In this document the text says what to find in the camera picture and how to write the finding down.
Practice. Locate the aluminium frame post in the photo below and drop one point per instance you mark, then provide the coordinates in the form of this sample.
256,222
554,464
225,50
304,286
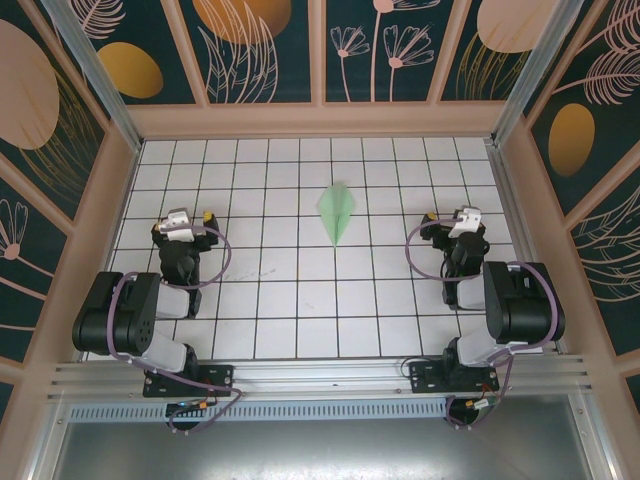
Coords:
537,65
95,65

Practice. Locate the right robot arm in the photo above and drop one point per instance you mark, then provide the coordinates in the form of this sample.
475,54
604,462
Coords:
525,310

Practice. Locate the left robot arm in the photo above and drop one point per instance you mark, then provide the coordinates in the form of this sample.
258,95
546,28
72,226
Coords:
110,320

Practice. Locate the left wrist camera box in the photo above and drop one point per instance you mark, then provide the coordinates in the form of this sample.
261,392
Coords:
178,226

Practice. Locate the aluminium side rail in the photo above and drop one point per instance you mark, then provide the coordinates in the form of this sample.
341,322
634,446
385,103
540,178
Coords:
510,200

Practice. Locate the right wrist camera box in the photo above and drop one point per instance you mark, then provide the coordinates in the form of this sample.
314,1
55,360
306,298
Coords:
465,222

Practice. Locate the green square paper sheet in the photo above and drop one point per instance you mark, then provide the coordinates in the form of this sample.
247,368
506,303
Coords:
337,215

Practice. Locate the grey metal sheet panel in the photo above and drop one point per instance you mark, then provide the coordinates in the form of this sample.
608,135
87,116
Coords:
320,450

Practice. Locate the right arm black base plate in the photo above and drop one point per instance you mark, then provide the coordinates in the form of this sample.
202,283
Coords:
425,377

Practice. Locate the aluminium mounting rail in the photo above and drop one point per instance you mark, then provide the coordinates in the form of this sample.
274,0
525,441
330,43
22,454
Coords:
320,375

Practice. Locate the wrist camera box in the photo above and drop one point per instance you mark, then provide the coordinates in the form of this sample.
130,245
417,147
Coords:
465,222
178,226

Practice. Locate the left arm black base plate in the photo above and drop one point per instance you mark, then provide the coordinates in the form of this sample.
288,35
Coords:
220,375

